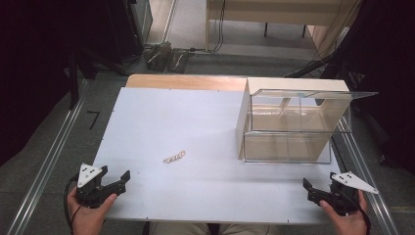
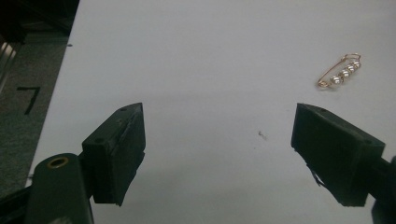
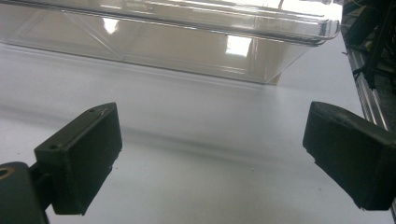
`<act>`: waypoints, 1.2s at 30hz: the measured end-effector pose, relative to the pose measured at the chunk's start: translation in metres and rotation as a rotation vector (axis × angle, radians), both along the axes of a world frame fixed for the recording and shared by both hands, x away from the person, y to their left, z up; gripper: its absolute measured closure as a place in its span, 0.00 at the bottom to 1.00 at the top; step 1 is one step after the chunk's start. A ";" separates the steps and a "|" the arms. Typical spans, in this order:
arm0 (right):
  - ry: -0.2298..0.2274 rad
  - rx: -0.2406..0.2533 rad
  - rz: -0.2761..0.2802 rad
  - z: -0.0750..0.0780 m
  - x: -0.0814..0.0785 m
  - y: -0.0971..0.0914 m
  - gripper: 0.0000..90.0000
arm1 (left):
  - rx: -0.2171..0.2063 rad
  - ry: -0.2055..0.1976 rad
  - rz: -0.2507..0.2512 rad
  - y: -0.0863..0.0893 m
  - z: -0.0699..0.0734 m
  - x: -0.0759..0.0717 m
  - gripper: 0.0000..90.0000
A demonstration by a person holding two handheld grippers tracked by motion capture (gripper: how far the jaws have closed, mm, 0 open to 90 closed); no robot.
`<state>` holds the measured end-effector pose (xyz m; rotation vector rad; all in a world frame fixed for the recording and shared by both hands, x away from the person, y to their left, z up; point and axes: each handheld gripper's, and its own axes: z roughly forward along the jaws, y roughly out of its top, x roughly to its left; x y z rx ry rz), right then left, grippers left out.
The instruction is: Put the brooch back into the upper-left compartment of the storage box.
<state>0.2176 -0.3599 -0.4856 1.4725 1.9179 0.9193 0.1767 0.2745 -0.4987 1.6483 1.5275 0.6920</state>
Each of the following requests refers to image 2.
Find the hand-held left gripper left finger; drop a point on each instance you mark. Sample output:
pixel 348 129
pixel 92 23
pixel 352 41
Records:
pixel 115 155

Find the gold pearl brooch pin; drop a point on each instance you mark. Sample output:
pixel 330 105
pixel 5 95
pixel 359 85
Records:
pixel 340 72

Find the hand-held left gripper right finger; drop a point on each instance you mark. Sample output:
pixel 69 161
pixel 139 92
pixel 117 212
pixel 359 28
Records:
pixel 336 152

